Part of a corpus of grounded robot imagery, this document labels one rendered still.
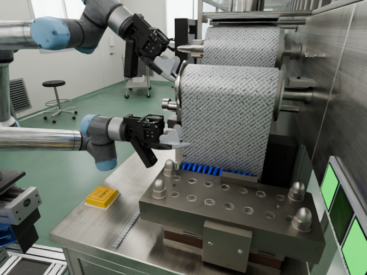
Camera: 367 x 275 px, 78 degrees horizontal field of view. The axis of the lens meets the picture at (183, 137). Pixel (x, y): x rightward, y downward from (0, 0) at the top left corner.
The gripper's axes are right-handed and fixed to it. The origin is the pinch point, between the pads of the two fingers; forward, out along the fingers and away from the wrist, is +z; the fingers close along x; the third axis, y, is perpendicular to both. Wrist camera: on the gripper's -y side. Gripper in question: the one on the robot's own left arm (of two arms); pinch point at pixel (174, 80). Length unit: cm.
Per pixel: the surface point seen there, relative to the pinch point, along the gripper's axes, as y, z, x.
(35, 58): -247, -249, 253
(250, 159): 2.0, 31.0, -8.2
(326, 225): -2, 71, 6
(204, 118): 1.3, 14.0, -8.1
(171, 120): -10.3, 7.3, -0.9
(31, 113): -316, -192, 216
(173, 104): -6.2, 4.5, 0.4
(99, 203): -37.5, 8.9, -21.4
